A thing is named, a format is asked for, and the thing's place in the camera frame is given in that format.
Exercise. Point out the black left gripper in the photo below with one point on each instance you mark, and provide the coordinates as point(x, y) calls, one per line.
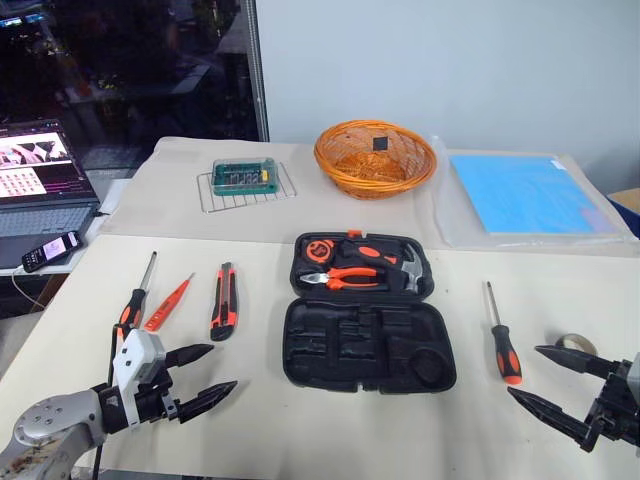
point(155, 397)

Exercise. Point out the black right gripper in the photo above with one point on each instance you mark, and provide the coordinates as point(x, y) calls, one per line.
point(610, 410)

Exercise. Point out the black tool case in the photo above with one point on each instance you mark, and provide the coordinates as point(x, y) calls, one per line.
point(350, 350)

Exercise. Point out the clear tape roll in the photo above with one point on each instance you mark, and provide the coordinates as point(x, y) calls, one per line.
point(582, 342)

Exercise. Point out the slim black orange screwdriver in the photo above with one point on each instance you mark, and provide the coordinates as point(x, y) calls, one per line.
point(506, 355)

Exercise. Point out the orange black utility knife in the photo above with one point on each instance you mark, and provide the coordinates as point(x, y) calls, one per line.
point(223, 310)

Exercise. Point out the orange tester pen screwdriver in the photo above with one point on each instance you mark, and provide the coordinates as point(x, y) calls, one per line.
point(162, 312)

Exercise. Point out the thick shaft black orange screwdriver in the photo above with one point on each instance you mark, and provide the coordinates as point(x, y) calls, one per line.
point(132, 307)

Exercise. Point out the orange black tape measure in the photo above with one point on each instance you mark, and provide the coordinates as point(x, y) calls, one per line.
point(320, 250)

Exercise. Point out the beige table cloth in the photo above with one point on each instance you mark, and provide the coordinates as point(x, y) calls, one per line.
point(165, 200)

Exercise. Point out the black smartphone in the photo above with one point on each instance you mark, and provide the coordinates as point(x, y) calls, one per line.
point(50, 250)

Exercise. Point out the blue pad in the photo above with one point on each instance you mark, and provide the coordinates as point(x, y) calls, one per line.
point(525, 195)

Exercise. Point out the brown cardboard box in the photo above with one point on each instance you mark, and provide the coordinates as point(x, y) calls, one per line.
point(630, 200)

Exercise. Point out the green screwdriver bit box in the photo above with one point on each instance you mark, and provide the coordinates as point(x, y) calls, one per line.
point(244, 175)

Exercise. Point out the clear plastic bag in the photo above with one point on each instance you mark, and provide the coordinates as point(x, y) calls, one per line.
point(440, 210)

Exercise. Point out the open laptop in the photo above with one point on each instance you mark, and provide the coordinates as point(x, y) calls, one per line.
point(40, 220)

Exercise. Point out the orange wicker basket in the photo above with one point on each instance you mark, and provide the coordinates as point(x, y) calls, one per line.
point(375, 182)

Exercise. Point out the small black square pad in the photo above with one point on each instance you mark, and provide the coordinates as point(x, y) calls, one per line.
point(380, 143)

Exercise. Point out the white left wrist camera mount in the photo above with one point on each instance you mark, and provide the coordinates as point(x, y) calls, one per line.
point(135, 355)

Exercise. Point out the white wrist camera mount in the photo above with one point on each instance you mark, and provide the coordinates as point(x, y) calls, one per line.
point(634, 375)
point(135, 355)

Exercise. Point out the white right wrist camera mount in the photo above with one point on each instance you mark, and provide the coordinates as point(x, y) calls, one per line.
point(634, 375)

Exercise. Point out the grey window frame post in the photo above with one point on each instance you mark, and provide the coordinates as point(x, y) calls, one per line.
point(257, 75)

